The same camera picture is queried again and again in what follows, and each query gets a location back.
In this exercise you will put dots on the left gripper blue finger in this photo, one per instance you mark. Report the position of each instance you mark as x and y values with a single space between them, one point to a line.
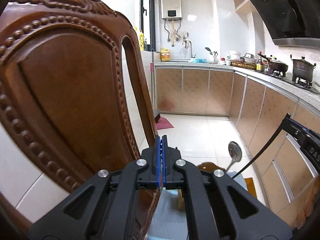
164 166
158 161

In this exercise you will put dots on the black chopstick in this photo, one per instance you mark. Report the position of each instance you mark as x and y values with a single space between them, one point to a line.
263 149

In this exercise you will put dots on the large steel spoon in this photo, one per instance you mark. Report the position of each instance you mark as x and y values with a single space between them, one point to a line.
235 153

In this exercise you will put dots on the kitchen counter cabinets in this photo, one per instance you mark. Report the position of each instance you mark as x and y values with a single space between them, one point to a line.
211 106

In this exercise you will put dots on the steel kitchen faucet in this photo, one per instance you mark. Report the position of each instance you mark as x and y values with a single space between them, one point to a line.
188 45

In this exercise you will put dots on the red floor mat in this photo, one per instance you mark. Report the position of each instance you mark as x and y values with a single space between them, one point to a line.
163 123

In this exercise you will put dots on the checked grey pink cushion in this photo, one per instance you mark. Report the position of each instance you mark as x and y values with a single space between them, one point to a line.
168 222

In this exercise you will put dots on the dark cooking pot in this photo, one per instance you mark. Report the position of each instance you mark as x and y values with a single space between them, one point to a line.
302 72

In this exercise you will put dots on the black wok pan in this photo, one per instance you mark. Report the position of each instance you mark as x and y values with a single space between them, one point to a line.
275 67

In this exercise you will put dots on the white utensil cup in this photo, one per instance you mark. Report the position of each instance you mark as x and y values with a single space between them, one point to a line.
215 59

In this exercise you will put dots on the stack of bowls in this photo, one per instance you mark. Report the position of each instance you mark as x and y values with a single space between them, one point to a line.
249 58

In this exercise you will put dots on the yellow oil bottle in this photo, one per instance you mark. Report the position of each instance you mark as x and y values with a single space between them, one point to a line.
141 40

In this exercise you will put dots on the carved brown wooden chair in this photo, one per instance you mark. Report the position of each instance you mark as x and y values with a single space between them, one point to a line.
63 99

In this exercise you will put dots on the white gas water heater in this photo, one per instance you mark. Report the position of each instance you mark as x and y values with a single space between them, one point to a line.
171 9

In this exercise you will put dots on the black range hood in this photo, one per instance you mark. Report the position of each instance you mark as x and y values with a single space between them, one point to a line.
291 23

